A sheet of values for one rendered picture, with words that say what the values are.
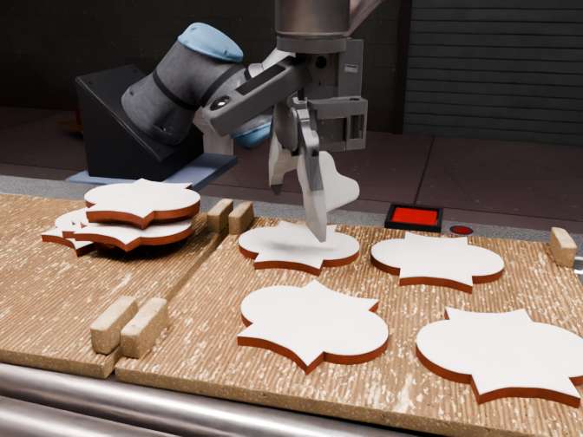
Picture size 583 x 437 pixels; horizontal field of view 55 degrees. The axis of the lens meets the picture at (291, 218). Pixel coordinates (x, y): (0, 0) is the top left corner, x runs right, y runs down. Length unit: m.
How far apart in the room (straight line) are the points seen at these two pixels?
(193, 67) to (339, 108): 0.57
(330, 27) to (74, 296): 0.37
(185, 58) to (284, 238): 0.55
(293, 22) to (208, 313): 0.29
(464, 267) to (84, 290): 0.40
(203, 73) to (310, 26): 0.57
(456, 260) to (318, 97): 0.23
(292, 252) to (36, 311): 0.27
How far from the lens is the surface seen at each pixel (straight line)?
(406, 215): 0.81
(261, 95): 0.57
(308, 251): 0.64
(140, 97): 1.18
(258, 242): 0.67
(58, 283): 0.65
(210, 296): 0.58
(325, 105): 0.58
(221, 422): 0.46
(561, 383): 0.49
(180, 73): 1.13
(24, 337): 0.57
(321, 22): 0.57
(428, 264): 0.63
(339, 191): 0.58
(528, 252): 0.72
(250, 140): 1.10
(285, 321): 0.51
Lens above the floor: 1.22
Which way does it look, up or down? 22 degrees down
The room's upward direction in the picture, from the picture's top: straight up
